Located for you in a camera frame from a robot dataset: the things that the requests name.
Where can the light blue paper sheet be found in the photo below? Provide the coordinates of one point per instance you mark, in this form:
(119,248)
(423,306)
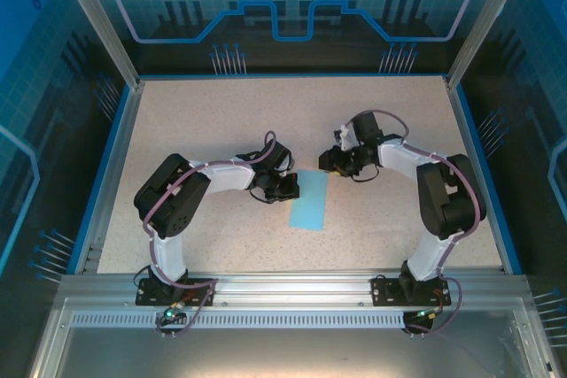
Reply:
(310,205)

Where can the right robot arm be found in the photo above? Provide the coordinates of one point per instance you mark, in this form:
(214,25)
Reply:
(443,201)

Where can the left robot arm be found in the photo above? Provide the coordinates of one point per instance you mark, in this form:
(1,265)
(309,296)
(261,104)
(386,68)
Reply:
(173,205)

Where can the small green-lit connector board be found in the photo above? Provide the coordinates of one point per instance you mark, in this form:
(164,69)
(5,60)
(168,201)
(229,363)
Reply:
(427,313)
(170,315)

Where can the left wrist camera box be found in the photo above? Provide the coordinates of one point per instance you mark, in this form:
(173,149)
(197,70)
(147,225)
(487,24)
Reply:
(283,170)

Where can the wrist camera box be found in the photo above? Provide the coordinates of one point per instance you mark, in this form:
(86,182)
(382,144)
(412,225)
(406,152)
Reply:
(283,170)
(345,136)

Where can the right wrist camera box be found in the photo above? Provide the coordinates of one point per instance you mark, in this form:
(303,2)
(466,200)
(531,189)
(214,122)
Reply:
(345,136)

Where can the aluminium mounting rail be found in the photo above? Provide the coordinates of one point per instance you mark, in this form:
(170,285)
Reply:
(292,289)

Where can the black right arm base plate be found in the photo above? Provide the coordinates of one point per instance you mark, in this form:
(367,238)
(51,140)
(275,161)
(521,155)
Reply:
(385,291)

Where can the blue table border frame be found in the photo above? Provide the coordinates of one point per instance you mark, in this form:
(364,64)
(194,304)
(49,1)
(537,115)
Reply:
(496,218)

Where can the grey metal enclosure panel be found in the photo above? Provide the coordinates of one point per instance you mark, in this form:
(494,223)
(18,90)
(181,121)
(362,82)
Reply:
(283,356)

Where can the aluminium side rail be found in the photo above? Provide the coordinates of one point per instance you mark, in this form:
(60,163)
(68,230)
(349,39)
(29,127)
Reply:
(111,165)

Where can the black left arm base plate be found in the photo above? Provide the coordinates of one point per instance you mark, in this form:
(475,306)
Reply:
(146,294)

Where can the aluminium frame post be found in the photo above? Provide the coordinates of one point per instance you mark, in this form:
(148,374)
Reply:
(99,19)
(485,19)

